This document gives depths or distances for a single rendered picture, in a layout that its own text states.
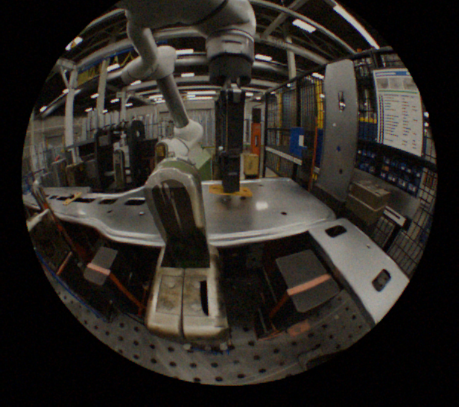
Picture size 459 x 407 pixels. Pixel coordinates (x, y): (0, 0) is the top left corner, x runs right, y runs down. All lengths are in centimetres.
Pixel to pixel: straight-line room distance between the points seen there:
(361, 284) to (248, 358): 32
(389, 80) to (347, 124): 36
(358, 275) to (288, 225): 14
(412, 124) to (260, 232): 57
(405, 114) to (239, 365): 82
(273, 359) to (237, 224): 38
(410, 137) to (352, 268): 47
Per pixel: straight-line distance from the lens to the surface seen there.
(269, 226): 22
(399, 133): 60
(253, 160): 39
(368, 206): 31
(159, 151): 43
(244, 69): 25
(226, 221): 23
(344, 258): 22
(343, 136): 38
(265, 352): 45
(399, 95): 63
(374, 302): 20
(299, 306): 18
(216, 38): 28
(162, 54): 81
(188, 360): 45
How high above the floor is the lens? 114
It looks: 19 degrees down
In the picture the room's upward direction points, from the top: straight up
